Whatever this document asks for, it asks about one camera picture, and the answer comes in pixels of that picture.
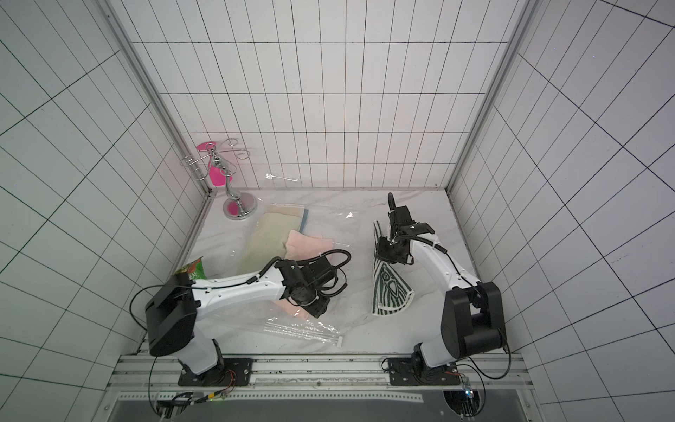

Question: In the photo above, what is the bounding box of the pink towel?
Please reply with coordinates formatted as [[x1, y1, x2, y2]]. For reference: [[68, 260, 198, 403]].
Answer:
[[275, 230, 334, 320]]

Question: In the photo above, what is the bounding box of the green striped Doraemon towel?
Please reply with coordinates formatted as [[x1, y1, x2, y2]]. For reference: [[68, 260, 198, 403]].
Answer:
[[372, 254, 415, 317]]

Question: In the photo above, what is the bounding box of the light green towel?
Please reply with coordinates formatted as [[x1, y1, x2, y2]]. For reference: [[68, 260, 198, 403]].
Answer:
[[237, 212, 302, 274]]

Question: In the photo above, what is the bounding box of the clear plastic vacuum bag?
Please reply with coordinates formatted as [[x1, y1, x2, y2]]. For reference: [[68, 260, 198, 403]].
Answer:
[[214, 204, 352, 346]]

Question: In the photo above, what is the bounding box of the blue and cream towel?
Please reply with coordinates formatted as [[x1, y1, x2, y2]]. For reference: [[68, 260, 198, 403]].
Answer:
[[265, 204, 309, 232]]

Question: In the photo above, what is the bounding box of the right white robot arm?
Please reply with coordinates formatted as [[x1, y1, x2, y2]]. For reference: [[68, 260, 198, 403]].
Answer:
[[374, 193, 511, 370]]

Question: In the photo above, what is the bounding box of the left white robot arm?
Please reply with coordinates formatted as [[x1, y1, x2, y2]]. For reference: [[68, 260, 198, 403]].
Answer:
[[145, 255, 344, 376]]

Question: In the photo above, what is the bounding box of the colourful snack packet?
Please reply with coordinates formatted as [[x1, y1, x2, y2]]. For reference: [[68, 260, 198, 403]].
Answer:
[[175, 257, 207, 280]]

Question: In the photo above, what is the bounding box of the pink plastic cup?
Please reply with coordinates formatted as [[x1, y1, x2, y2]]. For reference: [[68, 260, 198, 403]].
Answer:
[[196, 142, 232, 187]]

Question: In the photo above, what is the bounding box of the chrome cup holder stand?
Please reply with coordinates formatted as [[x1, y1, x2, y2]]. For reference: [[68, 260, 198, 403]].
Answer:
[[180, 138, 258, 221]]

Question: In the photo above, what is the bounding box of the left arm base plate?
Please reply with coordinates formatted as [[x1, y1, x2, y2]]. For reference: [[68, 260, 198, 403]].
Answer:
[[178, 358, 253, 389]]

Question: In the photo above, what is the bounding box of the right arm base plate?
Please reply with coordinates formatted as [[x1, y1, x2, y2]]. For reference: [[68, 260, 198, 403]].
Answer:
[[383, 357, 461, 387]]

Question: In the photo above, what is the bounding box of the aluminium mounting rail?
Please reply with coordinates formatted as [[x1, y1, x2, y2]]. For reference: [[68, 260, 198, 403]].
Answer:
[[107, 353, 534, 392]]

